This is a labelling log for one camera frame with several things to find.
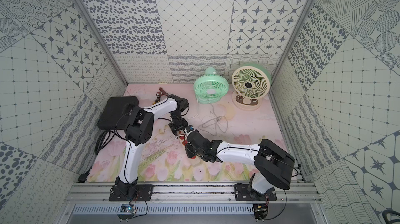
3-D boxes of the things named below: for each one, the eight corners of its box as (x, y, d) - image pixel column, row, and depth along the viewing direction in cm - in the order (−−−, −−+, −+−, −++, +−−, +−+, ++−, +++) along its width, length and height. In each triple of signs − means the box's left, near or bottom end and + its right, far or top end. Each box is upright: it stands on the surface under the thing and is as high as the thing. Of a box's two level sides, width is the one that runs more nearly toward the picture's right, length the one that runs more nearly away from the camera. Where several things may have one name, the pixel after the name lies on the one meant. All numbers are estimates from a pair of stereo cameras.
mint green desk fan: (195, 110, 107) (193, 84, 87) (196, 92, 118) (195, 65, 98) (224, 110, 107) (229, 84, 87) (223, 92, 118) (226, 65, 98)
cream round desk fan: (227, 106, 111) (234, 71, 86) (230, 96, 117) (237, 60, 92) (257, 113, 107) (273, 78, 82) (258, 102, 113) (273, 67, 88)
